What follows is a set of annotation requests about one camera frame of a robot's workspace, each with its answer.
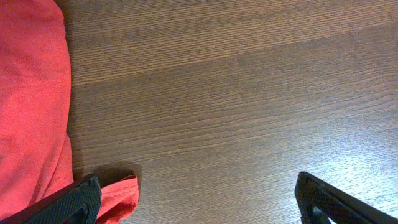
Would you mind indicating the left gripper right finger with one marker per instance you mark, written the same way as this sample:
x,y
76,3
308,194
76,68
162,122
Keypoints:
x,y
320,202

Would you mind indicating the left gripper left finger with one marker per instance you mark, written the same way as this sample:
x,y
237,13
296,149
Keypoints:
x,y
77,203

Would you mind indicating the red printed t-shirt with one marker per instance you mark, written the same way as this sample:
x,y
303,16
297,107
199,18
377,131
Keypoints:
x,y
36,154

